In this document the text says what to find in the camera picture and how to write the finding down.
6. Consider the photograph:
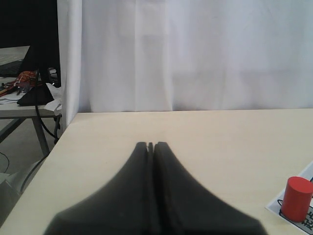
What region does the numbered paper game board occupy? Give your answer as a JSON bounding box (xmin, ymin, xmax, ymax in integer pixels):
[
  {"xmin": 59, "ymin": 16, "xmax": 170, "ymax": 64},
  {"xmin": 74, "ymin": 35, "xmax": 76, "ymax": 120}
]
[{"xmin": 266, "ymin": 163, "xmax": 313, "ymax": 235}]

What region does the black cloth bundle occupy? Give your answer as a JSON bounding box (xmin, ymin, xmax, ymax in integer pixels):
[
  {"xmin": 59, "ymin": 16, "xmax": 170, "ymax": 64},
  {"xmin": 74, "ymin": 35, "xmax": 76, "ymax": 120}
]
[{"xmin": 17, "ymin": 84, "xmax": 54, "ymax": 106}]

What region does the red cylinder game piece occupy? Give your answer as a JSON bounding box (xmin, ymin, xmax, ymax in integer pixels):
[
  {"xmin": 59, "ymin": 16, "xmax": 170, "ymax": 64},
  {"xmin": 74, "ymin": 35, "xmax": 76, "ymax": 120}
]
[{"xmin": 281, "ymin": 176, "xmax": 313, "ymax": 222}]

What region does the grey side table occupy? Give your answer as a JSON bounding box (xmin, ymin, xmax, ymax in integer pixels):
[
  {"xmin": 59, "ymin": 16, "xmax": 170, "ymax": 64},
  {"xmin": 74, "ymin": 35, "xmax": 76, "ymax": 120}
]
[{"xmin": 0, "ymin": 103, "xmax": 50, "ymax": 156}]

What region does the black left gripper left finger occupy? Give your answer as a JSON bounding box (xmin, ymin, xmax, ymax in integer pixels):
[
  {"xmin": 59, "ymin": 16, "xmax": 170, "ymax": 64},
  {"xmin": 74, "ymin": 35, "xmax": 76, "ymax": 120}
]
[{"xmin": 45, "ymin": 142, "xmax": 152, "ymax": 235}]

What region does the orange red tool clutter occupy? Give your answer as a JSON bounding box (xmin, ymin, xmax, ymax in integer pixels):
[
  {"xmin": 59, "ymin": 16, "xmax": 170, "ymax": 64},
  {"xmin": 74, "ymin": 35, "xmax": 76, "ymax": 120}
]
[{"xmin": 0, "ymin": 71, "xmax": 36, "ymax": 96}]

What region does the white crumpled paper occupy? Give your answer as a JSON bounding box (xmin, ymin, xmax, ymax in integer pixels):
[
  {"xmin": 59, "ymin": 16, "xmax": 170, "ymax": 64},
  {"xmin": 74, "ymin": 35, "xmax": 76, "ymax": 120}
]
[{"xmin": 45, "ymin": 83, "xmax": 63, "ymax": 115}]

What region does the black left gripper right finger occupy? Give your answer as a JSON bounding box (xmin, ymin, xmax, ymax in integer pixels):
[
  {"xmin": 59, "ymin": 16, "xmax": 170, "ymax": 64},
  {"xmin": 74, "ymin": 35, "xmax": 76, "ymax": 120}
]
[{"xmin": 153, "ymin": 142, "xmax": 267, "ymax": 235}]

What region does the white backdrop curtain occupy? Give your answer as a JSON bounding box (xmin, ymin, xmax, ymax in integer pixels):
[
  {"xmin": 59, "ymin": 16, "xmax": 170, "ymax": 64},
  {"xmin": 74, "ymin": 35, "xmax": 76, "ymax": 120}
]
[{"xmin": 57, "ymin": 0, "xmax": 313, "ymax": 125}]

